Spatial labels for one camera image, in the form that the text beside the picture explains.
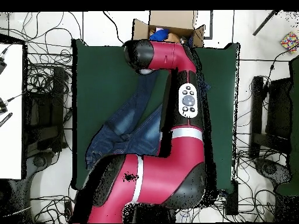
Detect black power strip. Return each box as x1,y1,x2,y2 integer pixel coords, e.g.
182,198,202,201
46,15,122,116
64,201,75,222

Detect bright blue cloth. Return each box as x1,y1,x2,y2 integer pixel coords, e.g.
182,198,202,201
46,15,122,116
148,29,170,42

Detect green covered side table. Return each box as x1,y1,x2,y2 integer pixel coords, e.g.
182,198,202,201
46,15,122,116
275,55,299,197

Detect blue denim jeans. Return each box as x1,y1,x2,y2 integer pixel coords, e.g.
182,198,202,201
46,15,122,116
85,69,212,170

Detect tan fabric item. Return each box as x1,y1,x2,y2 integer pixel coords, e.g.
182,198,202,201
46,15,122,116
166,32,182,44

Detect open cardboard box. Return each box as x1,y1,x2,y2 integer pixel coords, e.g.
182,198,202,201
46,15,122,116
131,10,206,48

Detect white table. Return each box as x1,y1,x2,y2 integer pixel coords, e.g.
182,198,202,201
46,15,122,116
0,43,24,180

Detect black metal rod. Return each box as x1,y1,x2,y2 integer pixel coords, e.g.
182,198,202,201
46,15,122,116
252,9,279,36

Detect black ribbed strap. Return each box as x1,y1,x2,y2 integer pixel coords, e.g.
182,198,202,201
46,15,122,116
0,112,13,128

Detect colourful dotted cloth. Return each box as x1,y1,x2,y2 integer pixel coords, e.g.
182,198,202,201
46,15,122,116
280,31,299,54

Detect dark green table cloth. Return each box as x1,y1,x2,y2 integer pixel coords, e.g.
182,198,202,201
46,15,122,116
71,38,241,194

